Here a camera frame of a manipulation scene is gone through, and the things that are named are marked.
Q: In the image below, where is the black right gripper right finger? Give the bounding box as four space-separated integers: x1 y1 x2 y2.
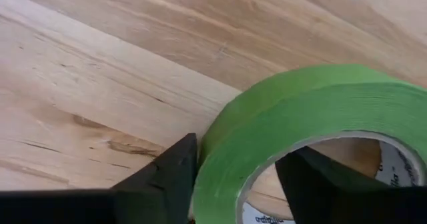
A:
275 146 427 224

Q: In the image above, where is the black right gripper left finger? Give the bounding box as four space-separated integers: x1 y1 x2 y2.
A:
0 133 198 224

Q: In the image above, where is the green tape roll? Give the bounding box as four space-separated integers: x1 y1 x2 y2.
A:
191 63 427 224

